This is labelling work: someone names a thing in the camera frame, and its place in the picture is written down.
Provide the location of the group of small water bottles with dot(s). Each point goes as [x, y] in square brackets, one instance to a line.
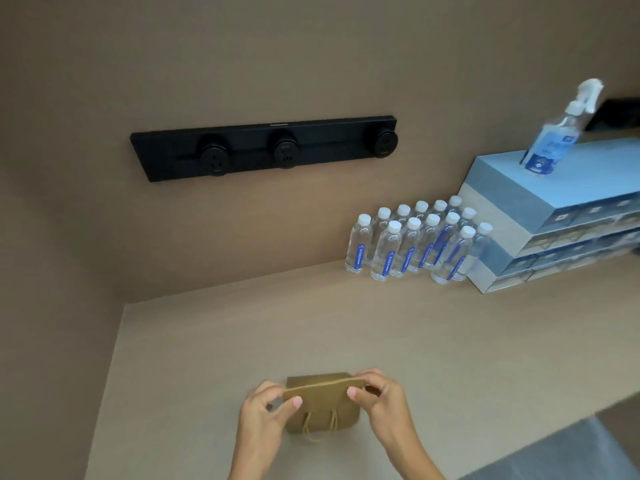
[415, 244]

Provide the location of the round black socket adapter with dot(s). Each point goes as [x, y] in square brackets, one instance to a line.
[384, 143]
[286, 152]
[215, 157]

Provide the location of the person's right thumb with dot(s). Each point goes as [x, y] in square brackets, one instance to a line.
[361, 398]

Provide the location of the black wall power track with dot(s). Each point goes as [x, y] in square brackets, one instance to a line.
[250, 149]

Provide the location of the small brown paper bag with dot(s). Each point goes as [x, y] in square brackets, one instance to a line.
[325, 402]

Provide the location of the person's right hand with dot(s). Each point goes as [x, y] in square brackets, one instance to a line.
[387, 412]

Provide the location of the person's left thumb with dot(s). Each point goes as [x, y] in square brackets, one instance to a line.
[289, 406]

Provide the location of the person's right forearm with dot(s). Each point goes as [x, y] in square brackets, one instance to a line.
[412, 459]

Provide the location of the grey fabric chair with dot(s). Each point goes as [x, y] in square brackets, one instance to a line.
[565, 454]

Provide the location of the person's left hand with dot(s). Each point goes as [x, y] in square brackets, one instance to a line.
[257, 424]

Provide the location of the clear spray bottle blue label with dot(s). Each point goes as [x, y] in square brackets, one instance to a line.
[550, 142]

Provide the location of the person's left forearm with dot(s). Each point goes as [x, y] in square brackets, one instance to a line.
[252, 469]

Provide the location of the stack of blue tissue boxes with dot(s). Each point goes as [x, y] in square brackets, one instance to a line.
[525, 204]

